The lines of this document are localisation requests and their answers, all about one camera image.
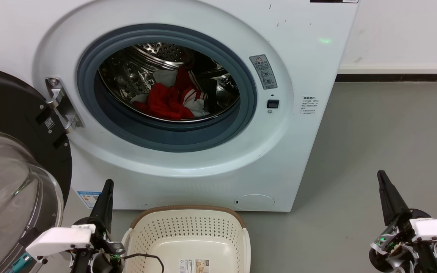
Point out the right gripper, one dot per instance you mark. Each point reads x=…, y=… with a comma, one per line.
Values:
x=400, y=254

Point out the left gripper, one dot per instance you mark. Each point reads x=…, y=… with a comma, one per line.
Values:
x=104, y=258

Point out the red and white striped garment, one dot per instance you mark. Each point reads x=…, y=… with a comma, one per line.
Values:
x=165, y=103

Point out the cream perforated laundry basket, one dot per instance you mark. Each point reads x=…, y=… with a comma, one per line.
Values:
x=188, y=231

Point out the printed product label sticker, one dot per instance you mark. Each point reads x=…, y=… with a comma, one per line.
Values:
x=194, y=266

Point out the steel washing machine drum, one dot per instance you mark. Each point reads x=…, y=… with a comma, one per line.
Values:
x=127, y=72

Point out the black washer door with glass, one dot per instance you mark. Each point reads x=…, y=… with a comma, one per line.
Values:
x=10, y=98

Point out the blue and white energy label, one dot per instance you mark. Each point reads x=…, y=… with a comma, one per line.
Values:
x=88, y=199

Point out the grey rubber door gasket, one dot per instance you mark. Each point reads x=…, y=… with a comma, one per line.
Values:
x=165, y=138

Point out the small QR code door sticker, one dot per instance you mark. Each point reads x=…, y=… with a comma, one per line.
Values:
x=49, y=123

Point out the white front-load washing machine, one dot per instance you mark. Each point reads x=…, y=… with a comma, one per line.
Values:
x=309, y=151

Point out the silver door hinge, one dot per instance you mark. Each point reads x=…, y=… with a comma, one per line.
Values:
x=57, y=96

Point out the dark baseboard strip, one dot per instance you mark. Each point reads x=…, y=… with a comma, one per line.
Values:
x=393, y=77

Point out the round white filter cover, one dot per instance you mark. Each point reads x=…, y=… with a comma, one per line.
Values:
x=254, y=202

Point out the black door latch socket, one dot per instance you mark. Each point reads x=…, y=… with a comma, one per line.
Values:
x=273, y=104

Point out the grey warning sticker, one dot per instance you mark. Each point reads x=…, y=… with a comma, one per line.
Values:
x=263, y=72

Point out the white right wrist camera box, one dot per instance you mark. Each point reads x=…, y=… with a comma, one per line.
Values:
x=436, y=229

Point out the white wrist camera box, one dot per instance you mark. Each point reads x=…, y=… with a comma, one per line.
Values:
x=59, y=239
x=436, y=229

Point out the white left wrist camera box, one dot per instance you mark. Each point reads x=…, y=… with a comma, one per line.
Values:
x=59, y=239

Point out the white wall ledge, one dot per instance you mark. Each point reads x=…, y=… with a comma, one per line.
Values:
x=396, y=68

